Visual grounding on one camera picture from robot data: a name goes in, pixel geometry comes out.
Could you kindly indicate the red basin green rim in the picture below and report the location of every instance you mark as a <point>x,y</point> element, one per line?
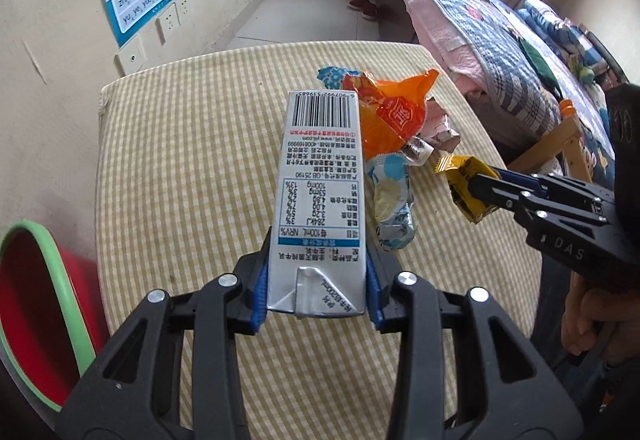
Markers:
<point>35,300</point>

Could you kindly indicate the bed with patterned quilt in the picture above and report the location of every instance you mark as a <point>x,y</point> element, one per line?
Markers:
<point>480,45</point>

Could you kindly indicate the orange bottle cap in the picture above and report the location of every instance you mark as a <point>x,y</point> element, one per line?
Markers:
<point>567,107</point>

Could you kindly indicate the silver wrapper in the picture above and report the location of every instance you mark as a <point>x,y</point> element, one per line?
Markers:
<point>417,150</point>

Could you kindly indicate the light blue wrapper piece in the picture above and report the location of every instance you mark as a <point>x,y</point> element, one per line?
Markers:
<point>332,76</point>

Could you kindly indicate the blue white wrapper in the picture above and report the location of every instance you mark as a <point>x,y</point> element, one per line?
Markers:
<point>392,200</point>

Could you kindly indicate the yellow black wrapper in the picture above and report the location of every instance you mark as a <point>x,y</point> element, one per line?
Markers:
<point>457,175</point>

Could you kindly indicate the white blue milk carton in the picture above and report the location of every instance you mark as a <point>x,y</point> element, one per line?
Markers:
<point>320,200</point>

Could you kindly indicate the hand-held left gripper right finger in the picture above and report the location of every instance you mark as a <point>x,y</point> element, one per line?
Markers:
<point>372,292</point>

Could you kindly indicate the red shoe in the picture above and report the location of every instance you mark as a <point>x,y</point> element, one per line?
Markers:
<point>357,2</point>
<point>371,11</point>

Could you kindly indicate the person's right hand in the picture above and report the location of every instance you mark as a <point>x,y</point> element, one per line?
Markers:
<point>595,315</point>

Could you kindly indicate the green cloth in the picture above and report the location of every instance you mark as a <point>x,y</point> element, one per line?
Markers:
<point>537,60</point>

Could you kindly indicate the orange snack wrapper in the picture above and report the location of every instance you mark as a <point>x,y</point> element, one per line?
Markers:
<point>385,130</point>

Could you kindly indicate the white wall socket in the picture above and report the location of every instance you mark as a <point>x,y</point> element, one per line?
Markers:
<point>167,22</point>
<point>131,57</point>
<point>184,10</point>

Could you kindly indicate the crumpled pink paper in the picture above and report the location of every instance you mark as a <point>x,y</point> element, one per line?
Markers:
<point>442,127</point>

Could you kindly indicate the blue patterned blanket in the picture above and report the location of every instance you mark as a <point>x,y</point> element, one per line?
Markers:
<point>555,25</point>

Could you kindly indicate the wooden bed frame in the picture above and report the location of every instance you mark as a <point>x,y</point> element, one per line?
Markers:
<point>545,145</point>

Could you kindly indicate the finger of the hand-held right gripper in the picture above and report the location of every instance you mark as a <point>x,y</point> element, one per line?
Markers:
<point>525,182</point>
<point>495,192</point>

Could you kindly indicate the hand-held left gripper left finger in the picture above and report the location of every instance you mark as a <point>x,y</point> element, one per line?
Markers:
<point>259,292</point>

